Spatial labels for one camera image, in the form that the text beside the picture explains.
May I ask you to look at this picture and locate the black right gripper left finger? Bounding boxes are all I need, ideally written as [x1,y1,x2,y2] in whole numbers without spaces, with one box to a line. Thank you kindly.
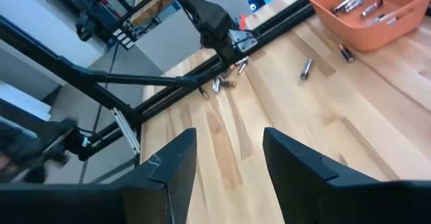
[0,127,198,224]

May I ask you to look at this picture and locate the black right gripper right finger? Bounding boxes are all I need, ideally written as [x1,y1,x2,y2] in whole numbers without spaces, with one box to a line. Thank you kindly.
[262,126,431,224]

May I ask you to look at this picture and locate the orange plastic bin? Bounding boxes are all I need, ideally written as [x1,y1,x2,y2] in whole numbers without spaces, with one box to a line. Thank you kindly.
[307,0,431,52]

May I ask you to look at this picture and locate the black articulated device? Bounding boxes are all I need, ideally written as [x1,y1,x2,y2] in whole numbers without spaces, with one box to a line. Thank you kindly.
[0,116,89,184]

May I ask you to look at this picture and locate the person's hand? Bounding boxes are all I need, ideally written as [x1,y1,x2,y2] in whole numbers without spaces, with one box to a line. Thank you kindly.
[0,153,16,181]

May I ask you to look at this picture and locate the grey mounting plate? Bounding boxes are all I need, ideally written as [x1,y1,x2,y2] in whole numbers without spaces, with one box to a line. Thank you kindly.
[230,30,259,53]

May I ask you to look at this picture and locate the black box white labels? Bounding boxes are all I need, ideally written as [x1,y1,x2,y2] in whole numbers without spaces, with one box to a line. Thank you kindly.
[112,28,136,50]

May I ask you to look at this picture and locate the silver frame bracket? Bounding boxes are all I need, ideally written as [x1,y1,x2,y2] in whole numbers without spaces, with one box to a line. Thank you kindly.
[112,107,141,156]

